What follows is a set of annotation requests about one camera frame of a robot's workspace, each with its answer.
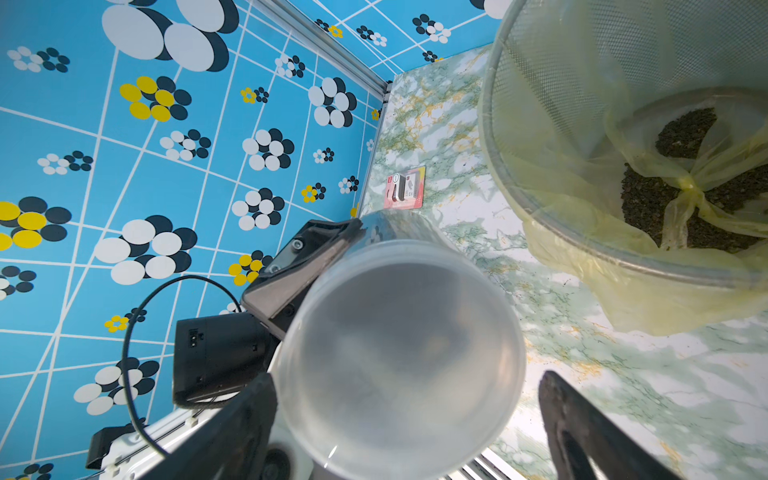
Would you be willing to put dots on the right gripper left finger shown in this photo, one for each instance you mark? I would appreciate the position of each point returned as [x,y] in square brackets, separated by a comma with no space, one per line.
[233,444]

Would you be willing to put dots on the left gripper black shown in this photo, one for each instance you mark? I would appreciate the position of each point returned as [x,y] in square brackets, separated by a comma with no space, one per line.
[216,357]

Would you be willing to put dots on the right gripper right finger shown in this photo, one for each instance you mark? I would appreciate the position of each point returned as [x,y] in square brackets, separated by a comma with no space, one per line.
[581,438]

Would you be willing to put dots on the clear plastic tea jar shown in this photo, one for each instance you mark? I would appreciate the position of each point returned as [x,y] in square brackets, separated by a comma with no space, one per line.
[405,361]

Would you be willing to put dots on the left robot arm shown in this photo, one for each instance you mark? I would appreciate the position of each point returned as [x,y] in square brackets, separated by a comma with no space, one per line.
[129,452]

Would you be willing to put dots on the pink card package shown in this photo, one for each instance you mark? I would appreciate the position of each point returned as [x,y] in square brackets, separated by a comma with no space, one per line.
[405,190]

